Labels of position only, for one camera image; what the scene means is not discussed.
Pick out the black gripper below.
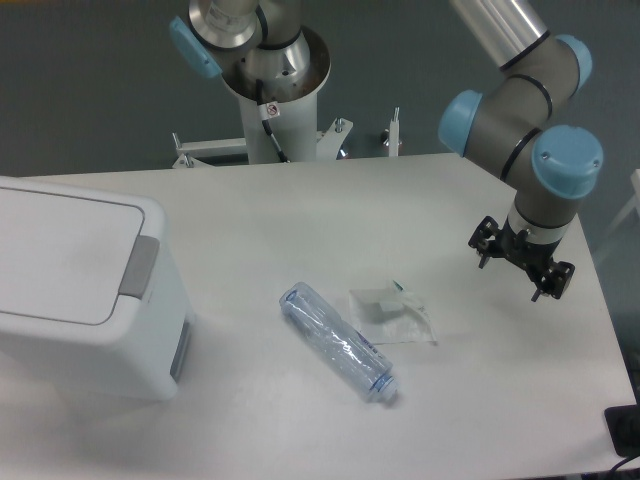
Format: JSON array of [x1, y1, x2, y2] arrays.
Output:
[[468, 216, 575, 301]]

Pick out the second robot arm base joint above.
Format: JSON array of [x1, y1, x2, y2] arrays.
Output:
[[168, 1, 302, 79]]

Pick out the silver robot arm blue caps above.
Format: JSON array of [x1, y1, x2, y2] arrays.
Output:
[[438, 1, 604, 299]]

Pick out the white trash can body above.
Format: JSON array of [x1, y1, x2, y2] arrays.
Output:
[[1, 177, 195, 401]]

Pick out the white trash can lid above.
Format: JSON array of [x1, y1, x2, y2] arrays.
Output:
[[1, 184, 166, 326]]

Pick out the clear plastic packaging bag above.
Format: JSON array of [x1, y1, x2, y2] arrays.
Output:
[[349, 280, 438, 345]]

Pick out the clear empty plastic bottle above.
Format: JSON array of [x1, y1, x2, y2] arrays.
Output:
[[279, 282, 399, 404]]

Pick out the black device at table corner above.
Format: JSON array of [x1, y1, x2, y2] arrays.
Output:
[[604, 405, 639, 457]]

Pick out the white frame at right edge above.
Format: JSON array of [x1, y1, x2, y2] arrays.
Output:
[[594, 169, 639, 264]]

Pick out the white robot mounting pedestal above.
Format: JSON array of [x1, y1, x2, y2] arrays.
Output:
[[173, 27, 353, 168]]

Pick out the black cable on pedestal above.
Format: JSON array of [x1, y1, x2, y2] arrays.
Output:
[[254, 78, 290, 164]]

